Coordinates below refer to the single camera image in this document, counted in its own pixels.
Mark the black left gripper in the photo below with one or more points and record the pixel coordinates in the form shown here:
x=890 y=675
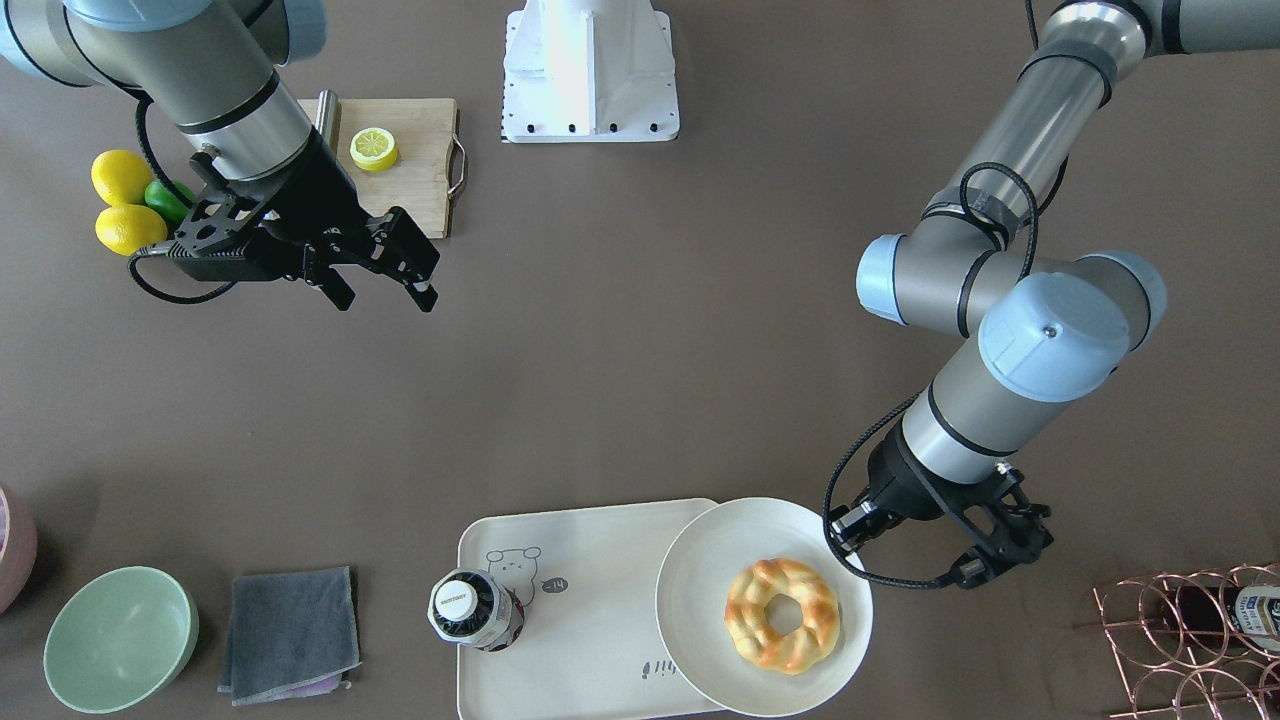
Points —
x=897 y=484

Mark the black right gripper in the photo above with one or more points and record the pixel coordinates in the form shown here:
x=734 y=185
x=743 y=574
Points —
x=322 y=188

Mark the glazed twisted donut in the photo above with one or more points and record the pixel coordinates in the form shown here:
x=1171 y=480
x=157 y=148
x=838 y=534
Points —
x=782 y=616

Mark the white round plate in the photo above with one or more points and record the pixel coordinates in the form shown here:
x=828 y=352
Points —
x=692 y=587

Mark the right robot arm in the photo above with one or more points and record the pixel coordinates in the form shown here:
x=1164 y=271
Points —
x=210 y=66

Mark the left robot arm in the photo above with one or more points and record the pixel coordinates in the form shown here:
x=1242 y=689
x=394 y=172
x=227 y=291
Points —
x=1037 y=334

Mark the cream rabbit serving tray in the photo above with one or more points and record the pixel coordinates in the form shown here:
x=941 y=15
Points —
x=591 y=647

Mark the dark tea bottle on tray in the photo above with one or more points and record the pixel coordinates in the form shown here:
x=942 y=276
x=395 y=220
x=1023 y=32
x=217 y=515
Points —
x=471 y=608

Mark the wooden cutting board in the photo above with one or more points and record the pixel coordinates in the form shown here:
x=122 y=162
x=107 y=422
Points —
x=422 y=181

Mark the lemon half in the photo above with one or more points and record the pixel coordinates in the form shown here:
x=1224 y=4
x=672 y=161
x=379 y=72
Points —
x=374 y=149

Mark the steel muddler black tip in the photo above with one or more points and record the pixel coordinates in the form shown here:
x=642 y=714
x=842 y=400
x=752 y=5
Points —
x=327 y=111

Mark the green lime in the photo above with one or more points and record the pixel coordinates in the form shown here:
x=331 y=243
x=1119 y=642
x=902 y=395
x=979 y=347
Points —
x=172 y=208

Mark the yellow lemon lower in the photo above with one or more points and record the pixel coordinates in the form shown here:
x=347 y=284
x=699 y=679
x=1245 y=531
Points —
x=126 y=229

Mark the yellow lemon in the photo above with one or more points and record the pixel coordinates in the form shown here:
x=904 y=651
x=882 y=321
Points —
x=126 y=229
x=120 y=177

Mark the yellow lemon upper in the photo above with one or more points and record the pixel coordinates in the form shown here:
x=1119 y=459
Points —
x=120 y=177

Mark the grey folded cloth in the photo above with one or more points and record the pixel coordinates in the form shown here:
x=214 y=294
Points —
x=290 y=635

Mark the dark tea bottle in rack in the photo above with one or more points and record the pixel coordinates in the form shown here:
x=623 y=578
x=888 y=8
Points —
x=1250 y=610

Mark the pink ribbed bowl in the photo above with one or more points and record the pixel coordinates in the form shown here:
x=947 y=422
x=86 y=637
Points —
x=20 y=543

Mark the mint green bowl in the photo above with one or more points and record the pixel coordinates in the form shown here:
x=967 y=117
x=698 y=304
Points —
x=120 y=639

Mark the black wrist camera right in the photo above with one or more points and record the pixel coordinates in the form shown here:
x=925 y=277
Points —
x=250 y=262

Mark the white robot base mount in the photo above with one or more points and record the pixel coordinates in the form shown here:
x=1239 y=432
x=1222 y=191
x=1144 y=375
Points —
x=589 y=72

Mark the copper wire bottle rack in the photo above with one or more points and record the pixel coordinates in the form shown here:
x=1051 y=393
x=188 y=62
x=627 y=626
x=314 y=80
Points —
x=1177 y=650

